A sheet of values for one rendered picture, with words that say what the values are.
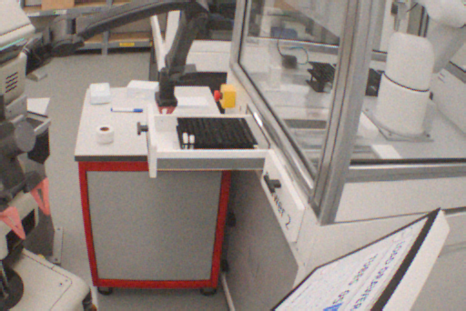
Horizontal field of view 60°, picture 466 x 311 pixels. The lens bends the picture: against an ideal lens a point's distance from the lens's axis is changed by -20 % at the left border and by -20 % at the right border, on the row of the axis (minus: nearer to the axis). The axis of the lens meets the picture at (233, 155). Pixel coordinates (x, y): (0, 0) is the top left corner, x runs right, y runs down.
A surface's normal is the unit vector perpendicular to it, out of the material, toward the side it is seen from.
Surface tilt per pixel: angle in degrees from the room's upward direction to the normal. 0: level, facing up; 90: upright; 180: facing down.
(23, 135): 63
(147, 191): 90
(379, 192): 90
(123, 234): 90
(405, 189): 90
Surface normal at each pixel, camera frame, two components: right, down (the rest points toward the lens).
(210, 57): 0.21, 0.49
